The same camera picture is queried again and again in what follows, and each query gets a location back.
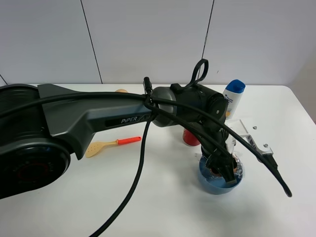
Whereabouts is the white blue shampoo bottle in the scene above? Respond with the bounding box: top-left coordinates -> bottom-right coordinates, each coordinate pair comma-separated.
223,79 -> 245,119

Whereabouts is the red soda can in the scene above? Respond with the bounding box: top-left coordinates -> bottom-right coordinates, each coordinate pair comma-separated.
182,129 -> 200,146

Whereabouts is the bread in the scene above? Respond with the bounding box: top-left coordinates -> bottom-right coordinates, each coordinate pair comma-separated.
195,151 -> 243,180

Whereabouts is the yellow potato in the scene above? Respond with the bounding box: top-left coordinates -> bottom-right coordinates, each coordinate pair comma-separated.
115,89 -> 128,93

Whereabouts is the yellow spatula orange handle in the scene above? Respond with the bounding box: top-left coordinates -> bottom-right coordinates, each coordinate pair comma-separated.
85,136 -> 142,158

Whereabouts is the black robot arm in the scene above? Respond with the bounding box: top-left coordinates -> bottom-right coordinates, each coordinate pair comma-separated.
0,84 -> 237,198

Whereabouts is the black cable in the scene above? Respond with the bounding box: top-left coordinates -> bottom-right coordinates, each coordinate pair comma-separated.
0,58 -> 293,237

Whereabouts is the blue bowl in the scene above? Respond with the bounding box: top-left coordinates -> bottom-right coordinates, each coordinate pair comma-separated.
197,169 -> 244,195

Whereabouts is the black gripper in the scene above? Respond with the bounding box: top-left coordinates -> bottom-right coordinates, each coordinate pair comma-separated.
201,129 -> 237,185

